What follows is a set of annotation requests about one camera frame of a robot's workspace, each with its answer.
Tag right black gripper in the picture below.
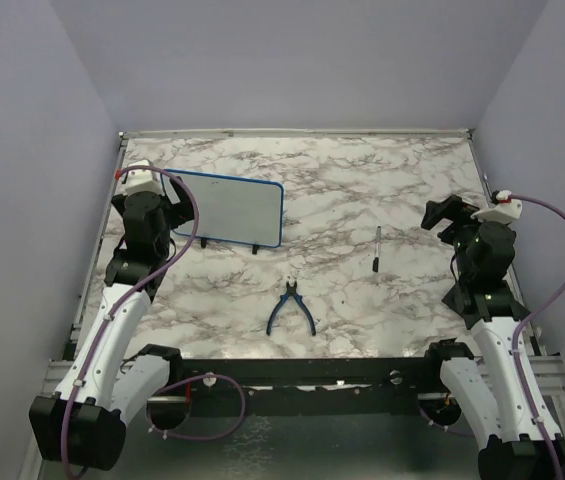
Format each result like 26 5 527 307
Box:
423 193 492 279

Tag blue framed whiteboard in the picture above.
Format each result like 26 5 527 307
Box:
171 169 284 248

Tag white whiteboard marker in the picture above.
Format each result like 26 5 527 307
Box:
372 226 382 273

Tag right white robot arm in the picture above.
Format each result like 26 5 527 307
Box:
421 191 565 479

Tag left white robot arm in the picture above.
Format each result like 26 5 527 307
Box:
29 167 199 479

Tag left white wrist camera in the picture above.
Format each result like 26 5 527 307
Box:
115 160 163 195

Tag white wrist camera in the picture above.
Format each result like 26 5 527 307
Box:
471 190 523 225
115 160 163 195

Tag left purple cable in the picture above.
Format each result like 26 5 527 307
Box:
59 172 201 480

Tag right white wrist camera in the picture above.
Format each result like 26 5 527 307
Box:
471 190 523 225

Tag blue handled pliers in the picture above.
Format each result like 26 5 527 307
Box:
266 280 318 337

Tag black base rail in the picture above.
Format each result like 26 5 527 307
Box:
162 352 452 416

